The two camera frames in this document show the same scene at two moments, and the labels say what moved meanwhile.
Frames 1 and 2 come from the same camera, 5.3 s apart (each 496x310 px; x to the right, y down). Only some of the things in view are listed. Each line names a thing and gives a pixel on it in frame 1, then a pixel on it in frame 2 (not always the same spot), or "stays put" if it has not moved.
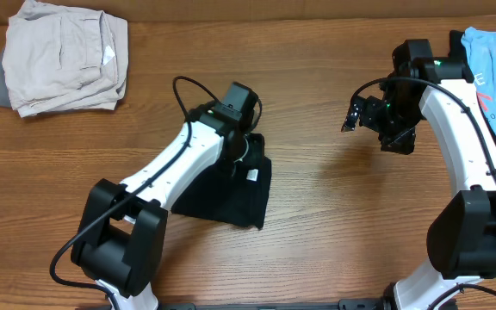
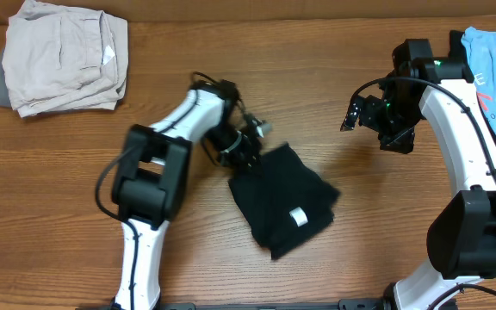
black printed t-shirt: x=456 y=48 stays put
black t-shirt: x=238 y=195 to x=283 y=201
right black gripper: x=364 y=114 stays put
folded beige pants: x=58 y=58 stays put
